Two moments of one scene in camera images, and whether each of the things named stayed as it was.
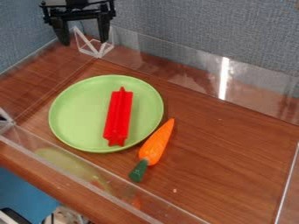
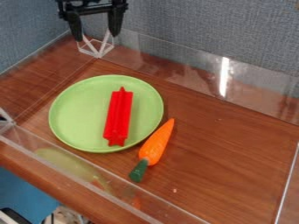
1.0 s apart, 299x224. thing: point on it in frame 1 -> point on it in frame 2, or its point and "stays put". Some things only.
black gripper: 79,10 -> 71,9
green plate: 77,112 stays put
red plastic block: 117,117 stays put
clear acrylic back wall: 255,86 stays put
